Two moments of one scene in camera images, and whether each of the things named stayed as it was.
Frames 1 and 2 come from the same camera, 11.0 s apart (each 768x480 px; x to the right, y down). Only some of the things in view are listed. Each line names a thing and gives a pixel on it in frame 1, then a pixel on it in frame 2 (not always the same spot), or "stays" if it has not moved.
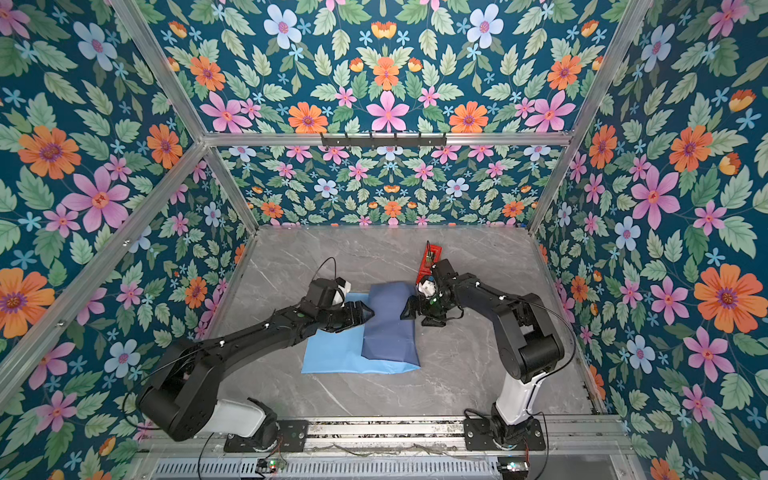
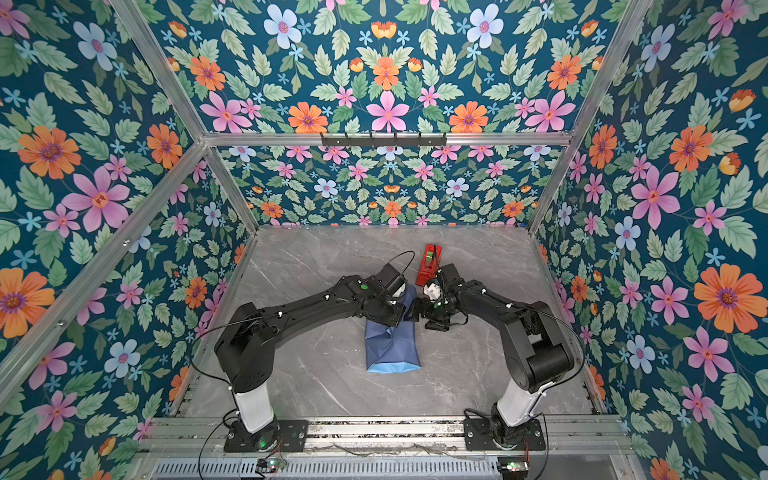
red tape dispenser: [431, 256] stays
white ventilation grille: [329, 468] stays
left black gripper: [355, 318] -> [396, 319]
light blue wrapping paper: [341, 353] -> [391, 349]
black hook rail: [384, 141] stays
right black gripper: [422, 302] stays
